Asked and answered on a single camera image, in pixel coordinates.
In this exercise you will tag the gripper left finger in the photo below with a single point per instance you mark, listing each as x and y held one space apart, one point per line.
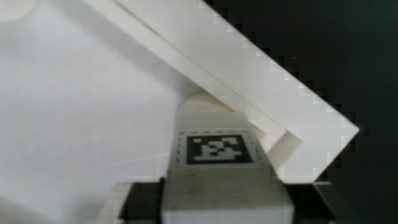
133 204

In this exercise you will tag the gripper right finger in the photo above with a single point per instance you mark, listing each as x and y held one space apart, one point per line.
320 205

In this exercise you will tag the white leg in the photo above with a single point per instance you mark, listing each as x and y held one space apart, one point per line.
222 187

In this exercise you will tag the white square table top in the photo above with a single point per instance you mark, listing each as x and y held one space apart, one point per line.
89 95

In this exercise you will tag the white U-shaped fence wall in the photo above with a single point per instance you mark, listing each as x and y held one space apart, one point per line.
215 46

